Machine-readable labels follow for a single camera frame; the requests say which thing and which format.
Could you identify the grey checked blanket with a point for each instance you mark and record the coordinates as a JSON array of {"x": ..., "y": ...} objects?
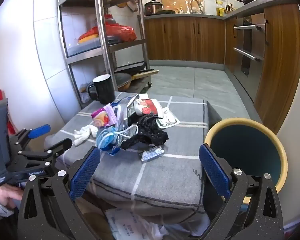
[{"x": 165, "y": 177}]

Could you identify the kitchen faucet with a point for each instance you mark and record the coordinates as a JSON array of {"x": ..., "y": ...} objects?
[{"x": 197, "y": 5}]

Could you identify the white tissue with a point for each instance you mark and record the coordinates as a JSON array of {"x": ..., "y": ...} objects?
[{"x": 86, "y": 131}]

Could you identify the small silver foil packet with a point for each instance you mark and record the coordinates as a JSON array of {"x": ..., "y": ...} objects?
[{"x": 152, "y": 153}]

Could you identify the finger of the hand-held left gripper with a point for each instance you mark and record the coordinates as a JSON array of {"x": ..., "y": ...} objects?
[
  {"x": 58, "y": 146},
  {"x": 40, "y": 130}
]

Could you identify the tall wooden cabinet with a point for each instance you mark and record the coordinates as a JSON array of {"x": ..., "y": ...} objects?
[{"x": 280, "y": 62}]

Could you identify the metal chair with items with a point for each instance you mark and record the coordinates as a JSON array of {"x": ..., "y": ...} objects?
[{"x": 101, "y": 30}]

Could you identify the blue face mask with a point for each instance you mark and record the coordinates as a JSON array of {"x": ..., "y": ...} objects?
[{"x": 105, "y": 140}]

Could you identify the grey countertop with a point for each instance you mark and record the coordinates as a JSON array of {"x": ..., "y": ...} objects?
[{"x": 252, "y": 8}]

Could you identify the red plastic bag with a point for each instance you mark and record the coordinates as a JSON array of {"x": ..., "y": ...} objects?
[{"x": 117, "y": 31}]

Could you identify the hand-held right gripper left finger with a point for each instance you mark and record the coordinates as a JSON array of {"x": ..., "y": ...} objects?
[{"x": 85, "y": 173}]

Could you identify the dark frying pan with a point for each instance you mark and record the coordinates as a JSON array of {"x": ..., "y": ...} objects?
[{"x": 123, "y": 81}]

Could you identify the black plastic bag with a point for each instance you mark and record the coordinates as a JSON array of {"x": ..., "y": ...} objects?
[{"x": 150, "y": 132}]

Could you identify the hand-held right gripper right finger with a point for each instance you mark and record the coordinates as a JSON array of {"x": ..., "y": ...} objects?
[{"x": 215, "y": 170}]

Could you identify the white sachet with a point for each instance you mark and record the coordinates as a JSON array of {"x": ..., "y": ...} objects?
[{"x": 168, "y": 121}]

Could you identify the yellow container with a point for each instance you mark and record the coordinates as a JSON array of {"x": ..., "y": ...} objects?
[{"x": 220, "y": 11}]

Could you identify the person's left hand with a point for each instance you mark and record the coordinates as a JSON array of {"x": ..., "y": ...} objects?
[{"x": 6, "y": 197}]

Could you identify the wooden cutting board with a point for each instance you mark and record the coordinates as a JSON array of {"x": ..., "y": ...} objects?
[{"x": 145, "y": 73}]

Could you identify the rice cooker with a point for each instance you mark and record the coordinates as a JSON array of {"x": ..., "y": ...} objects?
[{"x": 153, "y": 7}]

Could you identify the wooden base cabinets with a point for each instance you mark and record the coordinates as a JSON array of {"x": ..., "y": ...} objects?
[{"x": 185, "y": 38}]

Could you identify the pink snack packet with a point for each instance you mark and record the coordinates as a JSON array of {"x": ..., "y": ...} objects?
[{"x": 102, "y": 117}]

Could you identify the stainless steel oven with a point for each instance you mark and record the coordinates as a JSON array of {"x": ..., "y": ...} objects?
[{"x": 247, "y": 55}]

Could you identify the crushed paper bowl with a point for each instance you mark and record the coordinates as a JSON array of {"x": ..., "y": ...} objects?
[{"x": 147, "y": 107}]

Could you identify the blue bin with yellow rim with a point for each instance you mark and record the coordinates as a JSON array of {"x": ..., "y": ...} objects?
[{"x": 245, "y": 150}]

